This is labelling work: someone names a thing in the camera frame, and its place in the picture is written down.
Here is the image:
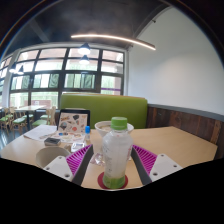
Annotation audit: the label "small dark box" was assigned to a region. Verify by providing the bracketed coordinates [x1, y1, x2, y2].
[43, 136, 62, 147]

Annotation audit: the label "white sticker sheet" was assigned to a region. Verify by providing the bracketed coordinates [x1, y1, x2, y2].
[57, 132, 85, 142]

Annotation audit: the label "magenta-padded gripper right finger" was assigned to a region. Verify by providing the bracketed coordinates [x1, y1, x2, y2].
[130, 144, 184, 186]

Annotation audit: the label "wooden dining table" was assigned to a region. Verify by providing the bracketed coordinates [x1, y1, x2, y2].
[14, 105, 46, 129]

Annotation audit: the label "white paper sheets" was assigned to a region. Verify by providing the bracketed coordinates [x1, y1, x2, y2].
[23, 124, 58, 142]

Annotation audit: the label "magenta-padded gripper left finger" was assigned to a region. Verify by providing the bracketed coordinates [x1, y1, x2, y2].
[43, 144, 95, 187]

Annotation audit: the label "clear green-capped drink bottle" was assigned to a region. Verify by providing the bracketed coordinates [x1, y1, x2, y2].
[101, 116, 134, 190]

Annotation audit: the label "white ceramic bowl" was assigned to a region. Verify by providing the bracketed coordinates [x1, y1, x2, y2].
[94, 120, 135, 138]

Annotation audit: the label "small white-framed card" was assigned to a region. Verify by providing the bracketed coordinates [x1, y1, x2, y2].
[70, 142, 86, 153]

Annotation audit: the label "flat round red coaster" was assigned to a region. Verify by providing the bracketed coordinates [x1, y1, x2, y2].
[97, 171, 129, 190]

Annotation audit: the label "sticker-covered black laptop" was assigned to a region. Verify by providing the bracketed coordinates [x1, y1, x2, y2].
[57, 108, 91, 135]

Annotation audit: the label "dark pendant ceiling lamps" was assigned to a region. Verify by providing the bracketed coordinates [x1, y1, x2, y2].
[9, 42, 92, 75]

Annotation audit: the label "long curved ceiling light strip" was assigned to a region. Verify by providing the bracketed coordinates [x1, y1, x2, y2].
[70, 33, 157, 51]

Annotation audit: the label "clear plastic packet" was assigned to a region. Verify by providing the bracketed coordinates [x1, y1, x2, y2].
[89, 136, 106, 166]

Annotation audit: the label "green upholstered bench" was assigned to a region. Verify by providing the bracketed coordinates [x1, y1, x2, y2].
[59, 93, 149, 130]

